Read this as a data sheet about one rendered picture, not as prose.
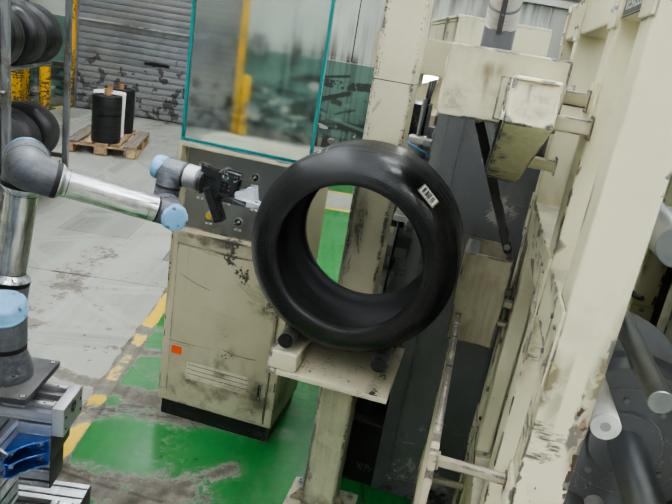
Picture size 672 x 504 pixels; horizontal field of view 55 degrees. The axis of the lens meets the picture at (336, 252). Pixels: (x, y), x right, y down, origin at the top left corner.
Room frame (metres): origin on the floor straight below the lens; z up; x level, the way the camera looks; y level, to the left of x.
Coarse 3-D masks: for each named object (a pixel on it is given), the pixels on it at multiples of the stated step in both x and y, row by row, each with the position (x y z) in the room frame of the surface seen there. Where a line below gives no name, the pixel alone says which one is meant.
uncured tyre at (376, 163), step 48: (336, 144) 1.84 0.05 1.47; (384, 144) 1.84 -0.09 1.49; (288, 192) 1.70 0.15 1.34; (384, 192) 1.64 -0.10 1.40; (432, 192) 1.66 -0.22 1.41; (288, 240) 1.97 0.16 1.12; (432, 240) 1.62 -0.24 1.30; (288, 288) 1.87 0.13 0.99; (336, 288) 1.95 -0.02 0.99; (432, 288) 1.61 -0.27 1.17; (336, 336) 1.65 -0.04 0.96; (384, 336) 1.63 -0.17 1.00
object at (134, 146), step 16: (96, 96) 7.50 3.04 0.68; (112, 96) 7.59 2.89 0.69; (128, 96) 8.31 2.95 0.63; (96, 112) 7.49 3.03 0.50; (112, 112) 7.53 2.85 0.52; (128, 112) 8.32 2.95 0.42; (96, 128) 7.49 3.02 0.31; (112, 128) 7.54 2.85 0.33; (128, 128) 8.33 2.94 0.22; (80, 144) 7.41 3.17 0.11; (96, 144) 7.45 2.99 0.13; (112, 144) 7.53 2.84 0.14; (128, 144) 7.68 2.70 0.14; (144, 144) 8.43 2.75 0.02
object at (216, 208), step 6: (210, 186) 1.85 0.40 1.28; (204, 192) 1.85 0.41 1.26; (210, 192) 1.84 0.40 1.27; (210, 198) 1.84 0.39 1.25; (210, 204) 1.84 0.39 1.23; (216, 204) 1.85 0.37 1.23; (210, 210) 1.84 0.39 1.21; (216, 210) 1.84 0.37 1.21; (222, 210) 1.86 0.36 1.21; (216, 216) 1.84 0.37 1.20; (222, 216) 1.85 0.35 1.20; (216, 222) 1.84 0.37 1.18
